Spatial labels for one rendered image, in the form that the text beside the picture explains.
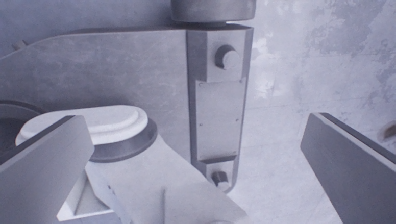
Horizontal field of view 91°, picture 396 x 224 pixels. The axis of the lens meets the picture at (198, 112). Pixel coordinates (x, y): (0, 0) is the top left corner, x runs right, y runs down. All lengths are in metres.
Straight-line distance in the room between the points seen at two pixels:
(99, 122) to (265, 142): 0.70
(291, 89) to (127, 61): 0.60
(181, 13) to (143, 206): 0.37
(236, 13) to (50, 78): 0.40
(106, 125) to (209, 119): 0.26
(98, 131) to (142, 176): 0.11
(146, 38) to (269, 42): 0.42
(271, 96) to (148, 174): 0.59
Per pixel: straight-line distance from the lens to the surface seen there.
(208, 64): 0.43
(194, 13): 0.44
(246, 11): 0.47
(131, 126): 0.35
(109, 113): 0.39
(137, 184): 0.31
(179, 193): 0.27
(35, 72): 0.52
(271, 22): 0.71
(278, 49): 0.74
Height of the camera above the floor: 0.61
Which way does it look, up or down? 60 degrees down
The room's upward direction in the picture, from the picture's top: 157 degrees clockwise
